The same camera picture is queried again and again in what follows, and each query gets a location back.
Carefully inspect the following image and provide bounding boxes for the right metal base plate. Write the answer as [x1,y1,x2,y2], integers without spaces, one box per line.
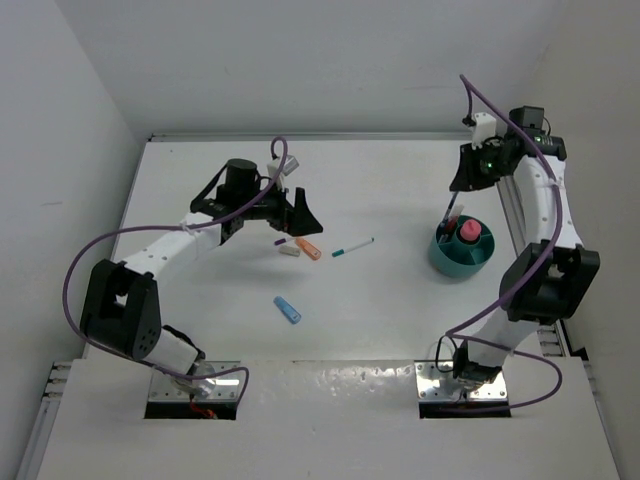
[414,360,508,404]

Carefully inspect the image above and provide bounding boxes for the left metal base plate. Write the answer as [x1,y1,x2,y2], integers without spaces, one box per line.
[148,361,244,403]

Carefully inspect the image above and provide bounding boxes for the teal round divided organizer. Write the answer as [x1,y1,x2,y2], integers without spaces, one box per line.
[428,214,495,279]

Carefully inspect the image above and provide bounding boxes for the blue ink refill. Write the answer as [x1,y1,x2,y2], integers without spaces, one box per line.
[440,192,458,232]

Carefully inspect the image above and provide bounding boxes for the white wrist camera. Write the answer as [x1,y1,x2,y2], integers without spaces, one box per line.
[267,155,299,190]
[462,112,497,149]

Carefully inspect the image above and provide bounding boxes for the orange highlighter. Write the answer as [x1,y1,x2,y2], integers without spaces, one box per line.
[295,237,322,261]

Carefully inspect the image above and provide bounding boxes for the blue highlighter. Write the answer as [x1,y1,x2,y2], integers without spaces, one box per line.
[273,296,301,325]

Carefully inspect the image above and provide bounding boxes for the purple capped white marker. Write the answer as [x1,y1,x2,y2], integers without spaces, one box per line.
[273,237,295,246]

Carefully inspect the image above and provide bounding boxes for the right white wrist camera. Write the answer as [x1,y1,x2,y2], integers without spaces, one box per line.
[462,112,497,149]

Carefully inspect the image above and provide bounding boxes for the grey eraser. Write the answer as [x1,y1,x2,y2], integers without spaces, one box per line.
[278,244,301,257]

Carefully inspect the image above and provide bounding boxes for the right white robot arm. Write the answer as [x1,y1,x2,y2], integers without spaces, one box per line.
[449,106,600,385]

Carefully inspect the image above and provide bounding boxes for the metal base plate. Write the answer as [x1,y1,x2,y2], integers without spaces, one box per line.
[414,360,508,404]
[148,361,244,403]

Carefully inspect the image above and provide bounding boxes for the pink highlighter marker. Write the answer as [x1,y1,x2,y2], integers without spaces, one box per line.
[457,218,482,245]

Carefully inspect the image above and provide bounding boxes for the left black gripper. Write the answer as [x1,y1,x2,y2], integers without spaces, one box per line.
[238,177,321,235]

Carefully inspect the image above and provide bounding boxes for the green capped white marker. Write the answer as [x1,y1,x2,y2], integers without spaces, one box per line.
[331,237,375,258]

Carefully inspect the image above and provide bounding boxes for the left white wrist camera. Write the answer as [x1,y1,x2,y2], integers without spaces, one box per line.
[267,155,299,190]

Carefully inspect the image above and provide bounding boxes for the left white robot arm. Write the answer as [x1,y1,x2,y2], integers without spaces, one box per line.
[80,155,323,378]

